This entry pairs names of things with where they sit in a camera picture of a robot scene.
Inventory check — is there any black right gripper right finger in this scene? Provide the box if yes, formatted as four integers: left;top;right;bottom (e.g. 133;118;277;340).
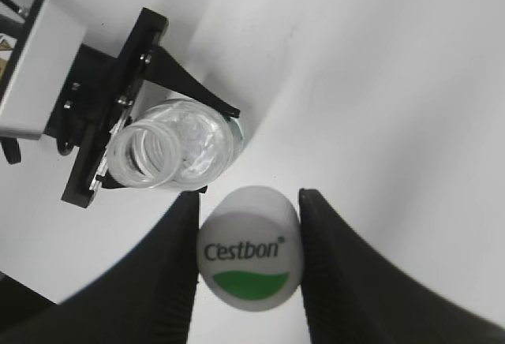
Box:
298;189;504;343

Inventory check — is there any white green bottle cap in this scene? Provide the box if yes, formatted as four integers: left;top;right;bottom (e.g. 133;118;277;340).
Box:
196;185;304;312

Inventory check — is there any clear cestbon water bottle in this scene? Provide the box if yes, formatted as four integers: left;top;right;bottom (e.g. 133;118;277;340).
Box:
107;99;245;189

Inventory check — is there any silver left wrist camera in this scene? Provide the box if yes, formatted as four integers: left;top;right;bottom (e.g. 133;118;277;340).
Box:
1;0;86;140

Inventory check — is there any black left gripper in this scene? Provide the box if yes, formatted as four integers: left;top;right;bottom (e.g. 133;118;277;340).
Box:
44;8;240;208

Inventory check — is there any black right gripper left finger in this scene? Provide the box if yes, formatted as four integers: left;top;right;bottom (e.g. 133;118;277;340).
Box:
1;192;200;343

